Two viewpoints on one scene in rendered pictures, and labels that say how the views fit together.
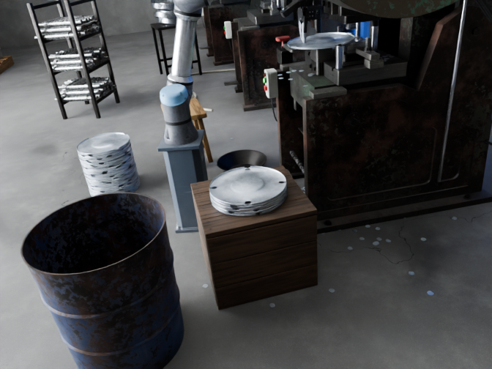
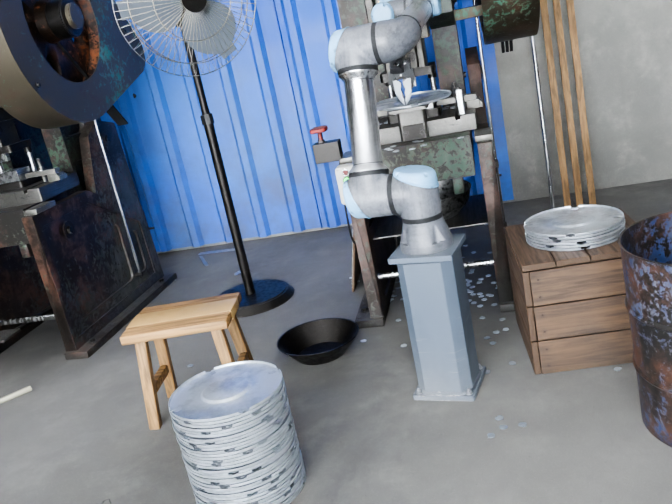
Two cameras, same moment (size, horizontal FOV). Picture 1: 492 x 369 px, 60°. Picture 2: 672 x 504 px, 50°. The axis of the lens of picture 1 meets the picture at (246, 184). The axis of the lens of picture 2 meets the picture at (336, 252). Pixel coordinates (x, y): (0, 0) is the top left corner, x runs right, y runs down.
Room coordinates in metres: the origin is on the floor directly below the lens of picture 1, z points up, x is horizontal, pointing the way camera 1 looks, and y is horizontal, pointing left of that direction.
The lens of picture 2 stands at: (1.35, 2.19, 1.09)
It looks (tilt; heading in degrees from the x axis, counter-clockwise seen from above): 17 degrees down; 290
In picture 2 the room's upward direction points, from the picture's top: 12 degrees counter-clockwise
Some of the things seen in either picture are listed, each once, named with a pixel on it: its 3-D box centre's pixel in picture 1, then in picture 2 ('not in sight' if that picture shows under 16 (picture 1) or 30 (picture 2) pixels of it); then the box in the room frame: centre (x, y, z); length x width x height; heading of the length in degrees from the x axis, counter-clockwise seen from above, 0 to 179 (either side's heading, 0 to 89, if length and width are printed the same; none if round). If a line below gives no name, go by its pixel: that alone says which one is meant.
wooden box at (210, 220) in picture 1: (252, 233); (580, 287); (1.40, -0.01, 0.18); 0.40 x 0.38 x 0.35; 101
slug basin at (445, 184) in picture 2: not in sight; (429, 203); (1.94, -0.53, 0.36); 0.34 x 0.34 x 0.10
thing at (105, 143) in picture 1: (103, 143); (225, 389); (2.24, 0.77, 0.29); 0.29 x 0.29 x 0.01
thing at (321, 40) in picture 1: (320, 40); (410, 100); (1.91, -0.39, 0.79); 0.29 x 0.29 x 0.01
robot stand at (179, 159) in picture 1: (189, 181); (439, 317); (1.79, 0.27, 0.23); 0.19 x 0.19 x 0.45; 85
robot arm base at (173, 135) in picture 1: (179, 128); (424, 229); (1.79, 0.27, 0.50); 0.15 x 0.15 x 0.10
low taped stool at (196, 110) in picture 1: (187, 132); (195, 360); (2.59, 0.35, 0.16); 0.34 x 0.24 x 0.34; 14
